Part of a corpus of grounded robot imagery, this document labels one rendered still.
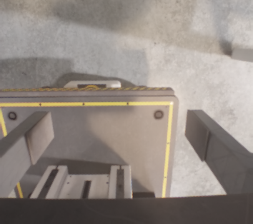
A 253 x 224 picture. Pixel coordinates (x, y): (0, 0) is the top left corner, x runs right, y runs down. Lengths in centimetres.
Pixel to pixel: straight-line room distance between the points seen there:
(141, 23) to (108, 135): 56
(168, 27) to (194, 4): 16
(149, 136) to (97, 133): 20
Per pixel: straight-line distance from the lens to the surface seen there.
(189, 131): 16
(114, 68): 95
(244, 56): 92
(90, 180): 80
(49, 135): 17
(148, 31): 95
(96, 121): 69
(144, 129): 70
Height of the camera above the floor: 94
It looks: 73 degrees down
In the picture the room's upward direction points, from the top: 176 degrees clockwise
